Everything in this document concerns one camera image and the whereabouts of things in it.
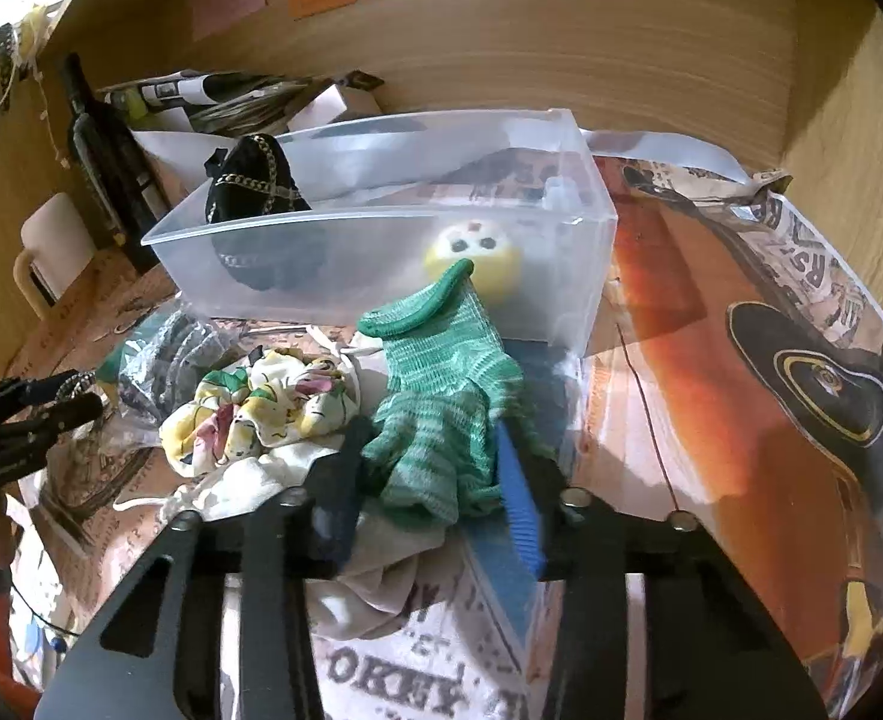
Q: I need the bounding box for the white cloth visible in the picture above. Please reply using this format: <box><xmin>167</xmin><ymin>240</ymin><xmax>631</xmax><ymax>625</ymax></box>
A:
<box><xmin>114</xmin><ymin>432</ymin><xmax>458</xmax><ymax>642</ymax></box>

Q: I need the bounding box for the green knit glove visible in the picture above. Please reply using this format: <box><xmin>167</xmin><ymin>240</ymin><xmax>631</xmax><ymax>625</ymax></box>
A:
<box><xmin>357</xmin><ymin>259</ymin><xmax>554</xmax><ymax>527</ymax></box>

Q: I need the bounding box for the black pouch with chain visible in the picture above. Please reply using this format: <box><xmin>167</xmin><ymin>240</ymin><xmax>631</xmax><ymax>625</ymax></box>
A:
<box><xmin>204</xmin><ymin>133</ymin><xmax>326</xmax><ymax>291</ymax></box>

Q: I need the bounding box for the yellow felt ball face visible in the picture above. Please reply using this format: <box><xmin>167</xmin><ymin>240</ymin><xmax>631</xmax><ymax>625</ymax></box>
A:
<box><xmin>424</xmin><ymin>220</ymin><xmax>521</xmax><ymax>304</ymax></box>

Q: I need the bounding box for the silver scrubber in bag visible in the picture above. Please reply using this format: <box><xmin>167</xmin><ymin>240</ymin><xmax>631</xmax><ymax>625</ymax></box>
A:
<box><xmin>116</xmin><ymin>301</ymin><xmax>238</xmax><ymax>427</ymax></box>

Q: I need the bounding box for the floral fabric scrunchie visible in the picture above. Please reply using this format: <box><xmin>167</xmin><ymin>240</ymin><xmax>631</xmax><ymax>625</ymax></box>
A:
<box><xmin>158</xmin><ymin>348</ymin><xmax>359</xmax><ymax>479</ymax></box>

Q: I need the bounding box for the white mug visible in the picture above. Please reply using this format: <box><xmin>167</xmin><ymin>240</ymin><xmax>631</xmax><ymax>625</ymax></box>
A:
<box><xmin>12</xmin><ymin>192</ymin><xmax>97</xmax><ymax>319</ymax></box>

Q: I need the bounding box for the dark wine bottle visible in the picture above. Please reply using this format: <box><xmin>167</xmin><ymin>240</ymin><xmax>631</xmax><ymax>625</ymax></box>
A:
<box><xmin>62</xmin><ymin>52</ymin><xmax>170</xmax><ymax>275</ymax></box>

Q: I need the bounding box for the clear plastic bin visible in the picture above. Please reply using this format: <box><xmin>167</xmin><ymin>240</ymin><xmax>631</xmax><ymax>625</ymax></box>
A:
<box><xmin>144</xmin><ymin>109</ymin><xmax>617</xmax><ymax>355</ymax></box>

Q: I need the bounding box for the stack of newspapers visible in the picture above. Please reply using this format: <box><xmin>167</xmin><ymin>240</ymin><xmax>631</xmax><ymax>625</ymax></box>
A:
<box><xmin>97</xmin><ymin>70</ymin><xmax>332</xmax><ymax>138</ymax></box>

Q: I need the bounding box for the small white cardboard box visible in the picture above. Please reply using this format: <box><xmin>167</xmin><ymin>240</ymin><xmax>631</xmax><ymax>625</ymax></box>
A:
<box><xmin>287</xmin><ymin>85</ymin><xmax>382</xmax><ymax>132</ymax></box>

